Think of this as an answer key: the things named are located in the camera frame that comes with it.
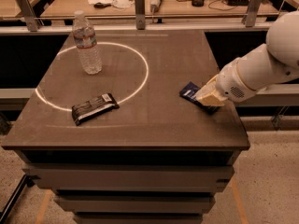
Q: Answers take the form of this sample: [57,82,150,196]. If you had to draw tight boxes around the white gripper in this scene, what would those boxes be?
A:
[195,58,256,106]

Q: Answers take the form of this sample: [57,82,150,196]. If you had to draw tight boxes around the blue rxbar blueberry wrapper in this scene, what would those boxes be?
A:
[179,82,219,115]

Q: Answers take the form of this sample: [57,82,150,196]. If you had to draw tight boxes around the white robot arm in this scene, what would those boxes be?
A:
[194,11,299,106]

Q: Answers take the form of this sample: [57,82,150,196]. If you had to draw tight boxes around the clear plastic water bottle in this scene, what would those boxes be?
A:
[72,10,102,75]

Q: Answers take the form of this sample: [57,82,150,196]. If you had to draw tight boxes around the black snack bar wrapper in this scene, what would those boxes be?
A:
[71,93,120,126]

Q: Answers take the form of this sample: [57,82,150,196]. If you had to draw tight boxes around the grey drawer cabinet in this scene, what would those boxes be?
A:
[23,163,235,224]

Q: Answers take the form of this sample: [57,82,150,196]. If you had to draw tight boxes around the metal bracket right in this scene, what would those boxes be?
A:
[242,0,266,27]

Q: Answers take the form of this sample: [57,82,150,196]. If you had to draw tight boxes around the metal bracket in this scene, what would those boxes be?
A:
[135,0,146,30]
[242,0,266,27]
[16,0,39,32]

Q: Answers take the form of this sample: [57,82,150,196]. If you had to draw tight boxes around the metal bracket middle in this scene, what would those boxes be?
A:
[135,0,146,30]

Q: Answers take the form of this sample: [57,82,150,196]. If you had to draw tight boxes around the metal bracket left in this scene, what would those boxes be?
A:
[16,0,39,32]

